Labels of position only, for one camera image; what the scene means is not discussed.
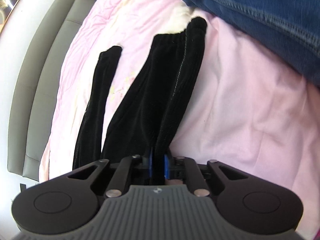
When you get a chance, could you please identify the black corduroy pants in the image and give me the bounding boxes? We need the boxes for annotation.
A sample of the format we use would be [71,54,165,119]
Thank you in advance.
[73,17,207,183]

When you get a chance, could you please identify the pink floral bed quilt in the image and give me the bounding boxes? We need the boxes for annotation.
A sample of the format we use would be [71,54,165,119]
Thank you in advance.
[39,0,319,239]

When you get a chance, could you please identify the grey padded headboard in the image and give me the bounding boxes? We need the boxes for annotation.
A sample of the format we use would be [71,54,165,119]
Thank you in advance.
[7,0,96,180]

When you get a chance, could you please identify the blue denim jeans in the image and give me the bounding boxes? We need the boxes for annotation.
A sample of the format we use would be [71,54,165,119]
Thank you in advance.
[182,0,319,86]

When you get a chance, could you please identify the framed orange fish picture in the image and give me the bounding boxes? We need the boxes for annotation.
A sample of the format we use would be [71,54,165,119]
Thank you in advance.
[0,0,20,33]

